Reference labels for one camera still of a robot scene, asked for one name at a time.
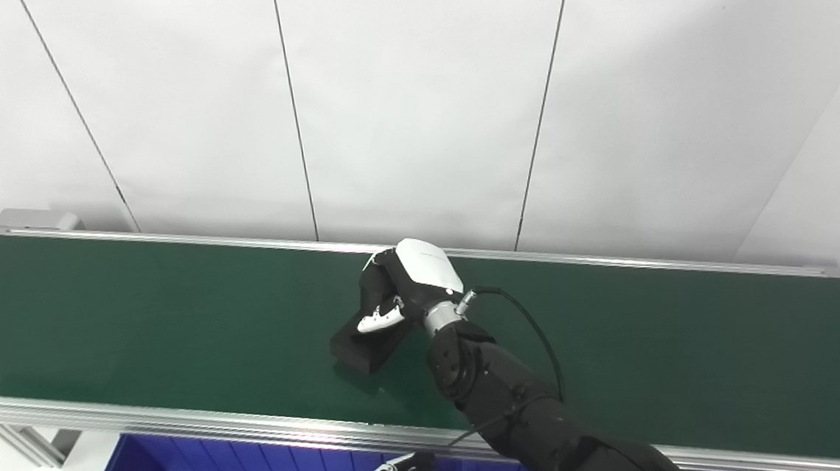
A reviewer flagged green conveyor belt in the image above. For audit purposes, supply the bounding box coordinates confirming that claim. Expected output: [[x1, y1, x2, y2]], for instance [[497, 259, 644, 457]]
[[0, 172, 840, 471]]

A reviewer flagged black cylinder block part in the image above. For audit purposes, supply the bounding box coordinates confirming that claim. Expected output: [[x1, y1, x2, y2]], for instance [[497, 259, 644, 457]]
[[324, 265, 413, 380]]

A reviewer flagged aluminium profile conveyor leg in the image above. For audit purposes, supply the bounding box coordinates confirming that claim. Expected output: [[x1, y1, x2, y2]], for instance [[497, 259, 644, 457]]
[[0, 413, 86, 471]]

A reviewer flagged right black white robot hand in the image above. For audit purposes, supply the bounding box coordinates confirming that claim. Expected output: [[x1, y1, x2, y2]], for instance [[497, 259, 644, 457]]
[[350, 234, 468, 337]]

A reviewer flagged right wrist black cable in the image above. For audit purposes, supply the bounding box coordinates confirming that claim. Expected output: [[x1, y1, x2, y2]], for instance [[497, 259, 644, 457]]
[[439, 280, 570, 450]]

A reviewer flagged grey conveyor motor housing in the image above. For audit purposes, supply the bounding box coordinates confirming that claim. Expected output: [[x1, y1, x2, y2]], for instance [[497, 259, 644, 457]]
[[0, 203, 87, 238]]

